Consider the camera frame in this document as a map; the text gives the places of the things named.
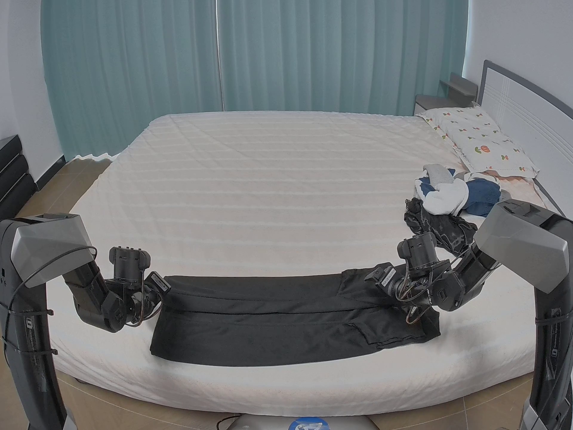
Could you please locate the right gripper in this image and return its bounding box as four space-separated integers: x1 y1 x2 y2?
380 268 417 305

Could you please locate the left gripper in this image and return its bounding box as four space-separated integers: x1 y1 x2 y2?
143 271 173 307

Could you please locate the black T-shirt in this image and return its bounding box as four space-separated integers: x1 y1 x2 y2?
150 267 441 367

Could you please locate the pile of clothes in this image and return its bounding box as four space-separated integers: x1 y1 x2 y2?
413 163 513 217

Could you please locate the bed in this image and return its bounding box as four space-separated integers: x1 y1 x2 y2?
45 59 573 404

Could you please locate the black satin garment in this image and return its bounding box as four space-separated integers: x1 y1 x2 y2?
403 197 479 256

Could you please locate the white printed pillow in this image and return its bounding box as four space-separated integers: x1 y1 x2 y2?
415 102 540 179

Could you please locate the black chest of drawers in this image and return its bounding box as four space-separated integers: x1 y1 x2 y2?
0 134 37 216

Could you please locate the grey bedside table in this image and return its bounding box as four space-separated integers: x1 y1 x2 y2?
414 72 479 115

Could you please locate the blue-green curtain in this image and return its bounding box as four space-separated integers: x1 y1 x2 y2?
216 0 468 116
41 0 224 160

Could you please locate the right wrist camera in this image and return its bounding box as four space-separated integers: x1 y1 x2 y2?
364 262 394 281

